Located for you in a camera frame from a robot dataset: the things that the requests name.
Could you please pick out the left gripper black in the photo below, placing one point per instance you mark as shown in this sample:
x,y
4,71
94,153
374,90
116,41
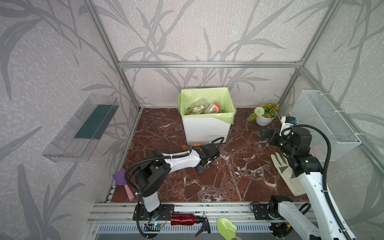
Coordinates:
x,y
205,163

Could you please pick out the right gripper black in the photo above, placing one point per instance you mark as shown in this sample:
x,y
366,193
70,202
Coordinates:
x,y
273,137

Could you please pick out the bottle white label green band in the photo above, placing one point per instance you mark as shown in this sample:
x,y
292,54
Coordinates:
x,y
197,107

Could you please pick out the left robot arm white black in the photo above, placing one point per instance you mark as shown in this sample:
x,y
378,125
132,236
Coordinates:
x,y
147,176

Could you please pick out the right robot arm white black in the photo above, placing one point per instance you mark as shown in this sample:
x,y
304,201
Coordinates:
x,y
313,176

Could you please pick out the white bin with green liner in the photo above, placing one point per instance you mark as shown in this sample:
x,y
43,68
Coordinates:
x,y
205,128

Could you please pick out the white grey work glove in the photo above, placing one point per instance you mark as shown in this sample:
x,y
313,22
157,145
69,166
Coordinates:
x,y
287,174

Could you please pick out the potted flower white pot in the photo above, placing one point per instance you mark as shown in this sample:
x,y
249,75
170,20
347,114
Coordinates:
x,y
264,114

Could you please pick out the red spray bottle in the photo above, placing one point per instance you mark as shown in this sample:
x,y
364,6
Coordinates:
x,y
190,220

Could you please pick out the green plastic trowel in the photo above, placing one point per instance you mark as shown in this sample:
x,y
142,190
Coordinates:
x,y
227,229

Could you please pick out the purple pink brush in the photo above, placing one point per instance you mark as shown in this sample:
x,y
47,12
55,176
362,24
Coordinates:
x,y
120,181

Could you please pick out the green circuit board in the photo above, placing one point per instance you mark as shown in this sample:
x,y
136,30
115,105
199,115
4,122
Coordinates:
x,y
155,227

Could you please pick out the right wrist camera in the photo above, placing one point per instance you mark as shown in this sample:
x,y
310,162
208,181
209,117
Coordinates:
x,y
287,124

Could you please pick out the white wire mesh basket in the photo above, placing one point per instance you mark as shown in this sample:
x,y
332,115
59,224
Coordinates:
x,y
314,109

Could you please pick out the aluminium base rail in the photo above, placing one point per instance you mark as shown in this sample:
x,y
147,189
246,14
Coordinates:
x,y
119,217

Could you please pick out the clear acrylic wall shelf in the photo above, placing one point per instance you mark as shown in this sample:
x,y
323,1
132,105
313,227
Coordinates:
x,y
80,136

